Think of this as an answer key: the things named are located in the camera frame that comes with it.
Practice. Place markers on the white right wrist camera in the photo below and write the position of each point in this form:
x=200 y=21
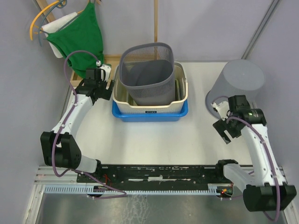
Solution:
x=222 y=109

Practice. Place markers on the white towel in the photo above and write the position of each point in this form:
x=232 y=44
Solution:
x=54 y=26

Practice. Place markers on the light blue cable duct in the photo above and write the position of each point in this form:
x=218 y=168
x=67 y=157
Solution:
x=207 y=190

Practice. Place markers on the cream plastic basket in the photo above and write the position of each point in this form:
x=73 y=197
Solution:
x=127 y=105

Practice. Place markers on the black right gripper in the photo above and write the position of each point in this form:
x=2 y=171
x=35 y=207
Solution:
x=221 y=125

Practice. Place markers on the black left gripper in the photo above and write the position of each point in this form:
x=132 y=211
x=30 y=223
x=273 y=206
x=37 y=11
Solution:
x=106 y=94

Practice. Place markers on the wooden slanted post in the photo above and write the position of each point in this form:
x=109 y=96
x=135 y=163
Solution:
x=45 y=6

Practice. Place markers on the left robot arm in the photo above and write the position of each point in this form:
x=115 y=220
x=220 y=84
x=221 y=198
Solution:
x=59 y=147

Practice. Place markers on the grey slotted laundry basket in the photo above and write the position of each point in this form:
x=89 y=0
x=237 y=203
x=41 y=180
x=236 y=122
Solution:
x=147 y=73

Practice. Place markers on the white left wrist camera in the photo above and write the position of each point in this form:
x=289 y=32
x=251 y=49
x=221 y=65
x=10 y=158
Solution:
x=104 y=70

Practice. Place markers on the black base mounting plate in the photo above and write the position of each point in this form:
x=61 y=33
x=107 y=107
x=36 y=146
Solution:
x=159 y=177

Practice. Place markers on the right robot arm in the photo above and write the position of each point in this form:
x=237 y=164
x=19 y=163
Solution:
x=266 y=189

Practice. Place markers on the wooden upright post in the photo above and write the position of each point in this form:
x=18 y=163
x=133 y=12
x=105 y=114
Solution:
x=155 y=20

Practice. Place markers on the blue plastic tub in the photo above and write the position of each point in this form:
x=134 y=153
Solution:
x=150 y=117

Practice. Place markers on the green cloth garment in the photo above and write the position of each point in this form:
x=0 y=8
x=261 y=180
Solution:
x=81 y=34

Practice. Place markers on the grey round plastic bin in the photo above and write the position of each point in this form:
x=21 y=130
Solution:
x=238 y=77

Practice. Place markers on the yellow clothes hanger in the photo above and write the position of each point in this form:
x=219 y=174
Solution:
x=33 y=30

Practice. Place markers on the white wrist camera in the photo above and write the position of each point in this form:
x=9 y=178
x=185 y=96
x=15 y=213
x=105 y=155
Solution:
x=104 y=70
x=222 y=109

